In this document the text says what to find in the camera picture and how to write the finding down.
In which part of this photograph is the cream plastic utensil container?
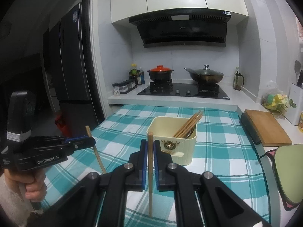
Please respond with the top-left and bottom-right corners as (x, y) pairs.
(147, 116), (197, 166)

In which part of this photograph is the spice jar rack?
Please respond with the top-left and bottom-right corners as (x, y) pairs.
(118, 79), (137, 94)

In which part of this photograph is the plastic bag with colourful items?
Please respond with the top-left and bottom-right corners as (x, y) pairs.
(261, 80), (289, 119)

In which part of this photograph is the wooden chopstick three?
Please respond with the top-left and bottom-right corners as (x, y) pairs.
(175, 111), (204, 138)

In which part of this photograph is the large steel ladle spoon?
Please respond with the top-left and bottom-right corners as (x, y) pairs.
(184, 127), (195, 139)

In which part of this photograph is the wooden chopstick one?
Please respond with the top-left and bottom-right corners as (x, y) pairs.
(147, 132), (154, 217)

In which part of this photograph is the person's left hand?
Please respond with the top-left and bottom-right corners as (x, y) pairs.
(4, 169), (47, 202)

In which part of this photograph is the dark soy sauce bottle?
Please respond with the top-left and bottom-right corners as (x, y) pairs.
(137, 71), (142, 86)

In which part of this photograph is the teal white checkered tablecloth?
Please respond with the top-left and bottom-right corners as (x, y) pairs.
(42, 105), (271, 226)

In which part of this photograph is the white spice shaker jar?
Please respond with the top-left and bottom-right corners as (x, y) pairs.
(112, 83), (120, 96)

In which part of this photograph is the wooden chopstick four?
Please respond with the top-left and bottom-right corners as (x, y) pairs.
(177, 112), (205, 138)

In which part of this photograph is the black wok with glass lid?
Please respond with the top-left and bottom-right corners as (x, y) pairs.
(184, 65), (224, 84)

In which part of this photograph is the wooden chopstick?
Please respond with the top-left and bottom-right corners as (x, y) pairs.
(85, 126), (106, 174)

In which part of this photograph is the red object on floor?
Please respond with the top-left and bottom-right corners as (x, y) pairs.
(54, 113), (71, 137)

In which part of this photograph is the wooden chopstick five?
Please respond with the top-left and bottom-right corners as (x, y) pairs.
(180, 112), (203, 139)

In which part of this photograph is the glass teapot with dark handle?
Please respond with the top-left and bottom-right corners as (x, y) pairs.
(233, 67), (244, 91)

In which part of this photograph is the wooden cutting board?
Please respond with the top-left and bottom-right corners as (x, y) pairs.
(244, 109), (292, 147)

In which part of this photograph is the yellow snack packet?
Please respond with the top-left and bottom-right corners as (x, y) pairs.
(298, 112), (303, 133)

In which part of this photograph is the wooden chopstick two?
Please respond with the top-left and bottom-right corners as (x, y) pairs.
(172, 110), (202, 138)

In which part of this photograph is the white knife utensil holder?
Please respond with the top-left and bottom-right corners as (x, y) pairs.
(287, 59), (303, 126)

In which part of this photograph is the wooden chopstick six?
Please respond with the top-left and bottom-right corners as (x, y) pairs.
(179, 121), (196, 138)

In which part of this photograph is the blue label sauce bottle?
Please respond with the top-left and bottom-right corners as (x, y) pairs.
(138, 67), (145, 85)

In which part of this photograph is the black clay pot orange lid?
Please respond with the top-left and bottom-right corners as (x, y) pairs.
(147, 65), (173, 82)

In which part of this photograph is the black glass gas stove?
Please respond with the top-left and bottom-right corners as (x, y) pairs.
(138, 81), (230, 100)

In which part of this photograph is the black range hood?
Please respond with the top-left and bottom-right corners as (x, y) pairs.
(129, 8), (232, 48)

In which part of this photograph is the black refrigerator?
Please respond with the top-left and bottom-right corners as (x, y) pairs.
(43, 3), (104, 137)

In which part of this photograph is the white fuzzy left sleeve forearm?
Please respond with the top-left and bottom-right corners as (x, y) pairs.
(1, 174), (31, 226)

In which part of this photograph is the orange white hanging food bag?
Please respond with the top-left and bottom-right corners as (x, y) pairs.
(296, 18), (303, 45)

